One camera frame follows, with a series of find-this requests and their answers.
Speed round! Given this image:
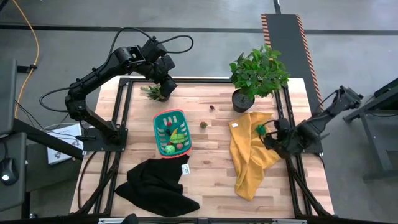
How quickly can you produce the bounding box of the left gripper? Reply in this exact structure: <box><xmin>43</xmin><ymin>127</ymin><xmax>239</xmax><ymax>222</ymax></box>
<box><xmin>146</xmin><ymin>39</ymin><xmax>178</xmax><ymax>98</ymax></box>

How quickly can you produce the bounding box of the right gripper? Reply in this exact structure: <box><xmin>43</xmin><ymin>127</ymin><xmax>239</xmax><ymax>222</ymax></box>
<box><xmin>263</xmin><ymin>118</ymin><xmax>299</xmax><ymax>159</ymax></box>

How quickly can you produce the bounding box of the teal basket with pink rim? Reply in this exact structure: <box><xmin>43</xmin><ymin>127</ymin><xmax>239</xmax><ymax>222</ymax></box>
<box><xmin>152</xmin><ymin>108</ymin><xmax>193</xmax><ymax>159</ymax></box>

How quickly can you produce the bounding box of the light green toy vegetable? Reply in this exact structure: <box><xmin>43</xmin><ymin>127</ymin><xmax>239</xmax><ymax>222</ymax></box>
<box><xmin>169</xmin><ymin>133</ymin><xmax>186</xmax><ymax>144</ymax></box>

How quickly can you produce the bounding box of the small potted succulent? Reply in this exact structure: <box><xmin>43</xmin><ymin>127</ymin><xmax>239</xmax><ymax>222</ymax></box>
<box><xmin>140</xmin><ymin>85</ymin><xmax>170</xmax><ymax>103</ymax></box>

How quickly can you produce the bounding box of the mustard yellow cloth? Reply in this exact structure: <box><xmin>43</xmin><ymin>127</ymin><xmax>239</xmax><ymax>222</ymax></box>
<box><xmin>229</xmin><ymin>111</ymin><xmax>284</xmax><ymax>202</ymax></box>

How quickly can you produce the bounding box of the leafy tree in black pot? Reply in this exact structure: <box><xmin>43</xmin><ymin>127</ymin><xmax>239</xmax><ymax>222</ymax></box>
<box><xmin>229</xmin><ymin>43</ymin><xmax>290</xmax><ymax>113</ymax></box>

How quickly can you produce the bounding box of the black mat with striped edges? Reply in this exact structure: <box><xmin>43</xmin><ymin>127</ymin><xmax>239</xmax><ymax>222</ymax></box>
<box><xmin>261</xmin><ymin>13</ymin><xmax>326</xmax><ymax>119</ymax></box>

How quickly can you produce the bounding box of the black cloth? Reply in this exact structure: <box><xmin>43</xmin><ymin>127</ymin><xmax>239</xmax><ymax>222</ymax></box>
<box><xmin>114</xmin><ymin>155</ymin><xmax>201</xmax><ymax>217</ymax></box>

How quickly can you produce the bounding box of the grey side table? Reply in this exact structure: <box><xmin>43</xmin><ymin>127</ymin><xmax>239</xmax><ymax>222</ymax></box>
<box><xmin>343</xmin><ymin>77</ymin><xmax>398</xmax><ymax>181</ymax></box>

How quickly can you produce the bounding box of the white booklet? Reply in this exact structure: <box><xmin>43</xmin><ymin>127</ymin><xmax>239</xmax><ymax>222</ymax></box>
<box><xmin>46</xmin><ymin>123</ymin><xmax>85</xmax><ymax>165</ymax></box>

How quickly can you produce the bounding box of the black diagonal beam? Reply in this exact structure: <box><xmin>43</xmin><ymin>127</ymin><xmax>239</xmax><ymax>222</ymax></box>
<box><xmin>12</xmin><ymin>119</ymin><xmax>85</xmax><ymax>160</ymax></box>

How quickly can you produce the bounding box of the grey monitor panel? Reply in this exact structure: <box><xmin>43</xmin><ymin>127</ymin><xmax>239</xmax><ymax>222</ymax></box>
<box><xmin>0</xmin><ymin>58</ymin><xmax>17</xmax><ymax>135</ymax></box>

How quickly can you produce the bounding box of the black computer mouse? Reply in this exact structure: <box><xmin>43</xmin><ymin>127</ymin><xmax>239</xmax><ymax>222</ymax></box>
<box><xmin>0</xmin><ymin>157</ymin><xmax>19</xmax><ymax>187</ymax></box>

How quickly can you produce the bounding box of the grey desk panel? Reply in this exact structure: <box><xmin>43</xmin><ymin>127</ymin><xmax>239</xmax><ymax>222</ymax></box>
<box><xmin>0</xmin><ymin>132</ymin><xmax>28</xmax><ymax>212</ymax></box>

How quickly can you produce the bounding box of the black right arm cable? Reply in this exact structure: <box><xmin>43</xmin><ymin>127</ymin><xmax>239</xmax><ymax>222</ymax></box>
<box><xmin>259</xmin><ymin>90</ymin><xmax>340</xmax><ymax>147</ymax></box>

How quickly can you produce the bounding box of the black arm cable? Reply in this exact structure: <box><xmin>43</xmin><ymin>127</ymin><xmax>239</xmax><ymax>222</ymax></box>
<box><xmin>259</xmin><ymin>90</ymin><xmax>340</xmax><ymax>147</ymax></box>
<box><xmin>39</xmin><ymin>26</ymin><xmax>195</xmax><ymax>113</ymax></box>

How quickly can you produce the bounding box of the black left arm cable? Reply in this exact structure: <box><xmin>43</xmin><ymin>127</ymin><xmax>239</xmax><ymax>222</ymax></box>
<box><xmin>39</xmin><ymin>26</ymin><xmax>195</xmax><ymax>113</ymax></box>

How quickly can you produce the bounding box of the dark cable under table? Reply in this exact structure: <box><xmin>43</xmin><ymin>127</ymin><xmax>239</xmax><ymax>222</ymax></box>
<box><xmin>76</xmin><ymin>151</ymin><xmax>98</xmax><ymax>210</ymax></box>

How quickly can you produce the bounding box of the orange cable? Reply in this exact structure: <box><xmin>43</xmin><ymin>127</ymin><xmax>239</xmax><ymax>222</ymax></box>
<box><xmin>12</xmin><ymin>0</ymin><xmax>40</xmax><ymax>119</ymax></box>

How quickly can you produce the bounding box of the black cable clip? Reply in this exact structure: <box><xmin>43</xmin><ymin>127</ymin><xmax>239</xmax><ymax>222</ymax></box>
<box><xmin>16</xmin><ymin>63</ymin><xmax>38</xmax><ymax>74</ymax></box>

